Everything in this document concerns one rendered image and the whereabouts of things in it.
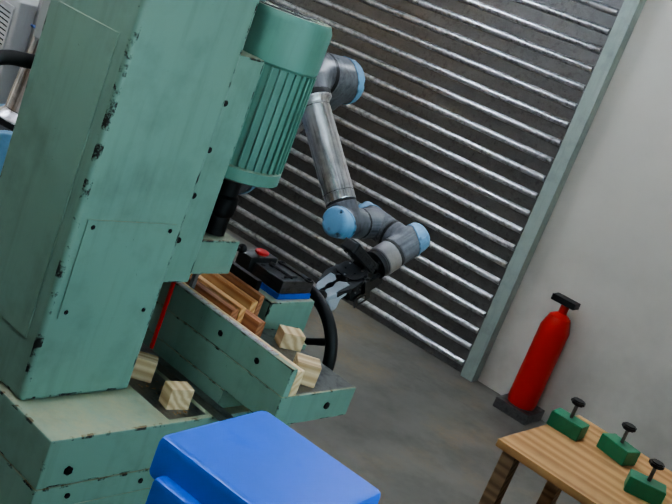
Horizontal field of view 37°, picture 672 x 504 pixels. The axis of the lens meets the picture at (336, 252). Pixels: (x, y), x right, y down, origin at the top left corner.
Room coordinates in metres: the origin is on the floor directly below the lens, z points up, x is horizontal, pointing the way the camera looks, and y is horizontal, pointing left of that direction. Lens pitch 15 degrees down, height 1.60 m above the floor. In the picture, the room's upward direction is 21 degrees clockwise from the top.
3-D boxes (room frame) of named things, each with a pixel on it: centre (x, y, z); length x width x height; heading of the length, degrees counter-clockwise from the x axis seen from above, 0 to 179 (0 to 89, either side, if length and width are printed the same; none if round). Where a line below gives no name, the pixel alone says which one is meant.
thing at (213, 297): (1.83, 0.22, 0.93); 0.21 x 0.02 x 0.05; 54
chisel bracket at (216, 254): (1.80, 0.25, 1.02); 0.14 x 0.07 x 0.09; 144
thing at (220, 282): (1.86, 0.17, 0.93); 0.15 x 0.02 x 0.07; 54
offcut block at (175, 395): (1.61, 0.17, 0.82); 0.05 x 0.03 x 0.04; 132
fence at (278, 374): (1.77, 0.23, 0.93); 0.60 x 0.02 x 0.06; 54
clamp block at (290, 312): (1.95, 0.10, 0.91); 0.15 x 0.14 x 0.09; 54
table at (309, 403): (1.89, 0.15, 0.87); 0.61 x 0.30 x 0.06; 54
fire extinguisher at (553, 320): (4.46, -1.07, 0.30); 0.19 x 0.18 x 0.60; 148
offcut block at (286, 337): (1.83, 0.02, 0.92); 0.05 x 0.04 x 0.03; 115
